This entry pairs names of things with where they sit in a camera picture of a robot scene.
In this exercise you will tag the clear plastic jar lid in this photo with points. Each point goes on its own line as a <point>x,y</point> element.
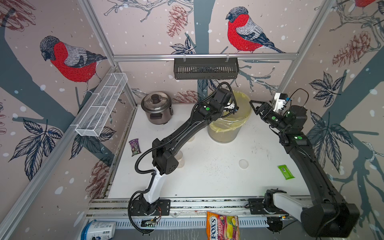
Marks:
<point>243,164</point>

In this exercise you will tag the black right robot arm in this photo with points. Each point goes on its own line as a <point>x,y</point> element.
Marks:
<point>327,215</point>

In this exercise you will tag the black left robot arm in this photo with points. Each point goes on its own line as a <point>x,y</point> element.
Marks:
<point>160,160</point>

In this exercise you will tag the purple M&M's candy packet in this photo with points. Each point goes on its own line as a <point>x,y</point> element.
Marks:
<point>135,147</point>

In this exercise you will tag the silver rice cooker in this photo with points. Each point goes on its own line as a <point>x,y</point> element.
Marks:
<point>158,107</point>

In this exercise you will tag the small clear jar with rice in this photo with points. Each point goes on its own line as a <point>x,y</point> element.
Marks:
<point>180,158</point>

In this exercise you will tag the mesh bin with yellow bag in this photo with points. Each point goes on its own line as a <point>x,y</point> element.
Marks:
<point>226,130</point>

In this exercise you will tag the black hanging wire basket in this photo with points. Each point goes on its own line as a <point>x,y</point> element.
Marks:
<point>206,68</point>

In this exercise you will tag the Fox's fruits candy bag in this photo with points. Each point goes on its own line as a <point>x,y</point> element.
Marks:
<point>221,227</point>

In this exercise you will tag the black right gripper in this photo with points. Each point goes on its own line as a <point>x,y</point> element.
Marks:
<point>266,107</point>

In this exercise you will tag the white wire mesh shelf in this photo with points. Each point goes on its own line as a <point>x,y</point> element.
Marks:
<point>93,122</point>

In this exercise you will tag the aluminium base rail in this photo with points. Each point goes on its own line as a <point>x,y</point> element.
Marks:
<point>187,213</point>

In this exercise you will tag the green snack packet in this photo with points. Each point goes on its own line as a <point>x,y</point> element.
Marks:
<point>286,172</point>

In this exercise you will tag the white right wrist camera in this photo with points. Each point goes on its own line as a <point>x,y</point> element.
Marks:
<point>280,100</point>

